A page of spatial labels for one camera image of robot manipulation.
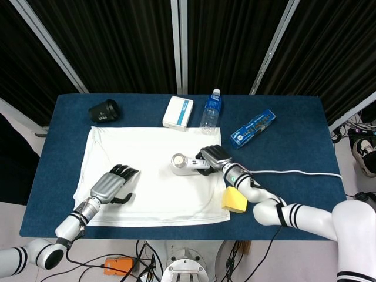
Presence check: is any grey metal frame post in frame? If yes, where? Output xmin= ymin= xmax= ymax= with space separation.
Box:
xmin=171 ymin=0 xmax=189 ymax=95
xmin=328 ymin=90 xmax=376 ymax=133
xmin=10 ymin=0 xmax=89 ymax=94
xmin=249 ymin=0 xmax=301 ymax=96

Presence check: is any clear plastic water bottle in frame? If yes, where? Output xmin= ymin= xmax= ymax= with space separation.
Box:
xmin=199 ymin=88 xmax=222 ymax=135

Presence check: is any white box with blue stripe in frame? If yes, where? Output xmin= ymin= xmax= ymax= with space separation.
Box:
xmin=162 ymin=95 xmax=194 ymax=132

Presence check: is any orange box on floor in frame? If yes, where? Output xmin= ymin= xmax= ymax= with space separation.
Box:
xmin=103 ymin=257 xmax=135 ymax=277

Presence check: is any thin white cable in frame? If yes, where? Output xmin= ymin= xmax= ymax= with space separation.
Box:
xmin=249 ymin=169 xmax=344 ymax=180

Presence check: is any silver robot base column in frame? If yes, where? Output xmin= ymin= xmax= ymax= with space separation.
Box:
xmin=160 ymin=240 xmax=220 ymax=282

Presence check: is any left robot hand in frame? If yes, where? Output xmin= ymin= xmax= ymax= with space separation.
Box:
xmin=89 ymin=164 xmax=140 ymax=205

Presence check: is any black cup with white print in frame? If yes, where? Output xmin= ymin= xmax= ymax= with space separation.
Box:
xmin=88 ymin=98 xmax=120 ymax=123

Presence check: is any long blue cardboard box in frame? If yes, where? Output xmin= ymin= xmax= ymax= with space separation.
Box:
xmin=230 ymin=109 xmax=276 ymax=150

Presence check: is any white cotton garment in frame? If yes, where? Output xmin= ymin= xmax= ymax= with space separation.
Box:
xmin=72 ymin=126 xmax=231 ymax=228

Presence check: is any black pleated curtain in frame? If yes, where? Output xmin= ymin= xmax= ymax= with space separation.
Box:
xmin=0 ymin=0 xmax=376 ymax=127

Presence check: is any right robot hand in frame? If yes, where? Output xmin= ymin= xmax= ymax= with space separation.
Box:
xmin=195 ymin=145 xmax=233 ymax=177

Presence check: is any black floor cable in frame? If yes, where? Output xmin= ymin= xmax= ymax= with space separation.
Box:
xmin=65 ymin=246 xmax=105 ymax=282

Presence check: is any silver handheld device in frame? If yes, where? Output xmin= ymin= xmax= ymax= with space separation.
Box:
xmin=171 ymin=153 xmax=217 ymax=177

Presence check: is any yellow foam cube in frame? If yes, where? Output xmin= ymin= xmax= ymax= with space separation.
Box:
xmin=220 ymin=186 xmax=249 ymax=213

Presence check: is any dark blue table cover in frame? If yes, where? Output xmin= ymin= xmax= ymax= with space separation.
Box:
xmin=19 ymin=93 xmax=348 ymax=241

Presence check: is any black and white shoe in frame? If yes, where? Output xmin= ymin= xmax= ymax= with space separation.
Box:
xmin=352 ymin=137 xmax=376 ymax=177

